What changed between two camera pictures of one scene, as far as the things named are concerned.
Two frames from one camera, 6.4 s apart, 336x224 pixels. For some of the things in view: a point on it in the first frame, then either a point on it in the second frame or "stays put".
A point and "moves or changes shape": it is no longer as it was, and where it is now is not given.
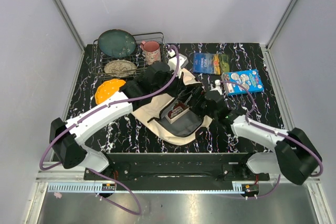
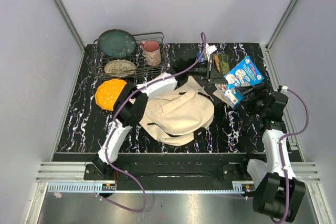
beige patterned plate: x=120 y=67 stays put
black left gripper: x=179 y=86 → x=216 y=76
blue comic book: x=251 y=80 moves or changes shape
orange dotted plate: x=107 y=88 stays put
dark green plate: x=116 y=43 stays put
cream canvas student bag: x=153 y=114 moves or changes shape
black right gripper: x=199 y=95 → x=260 y=92
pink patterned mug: x=152 y=51 stays put
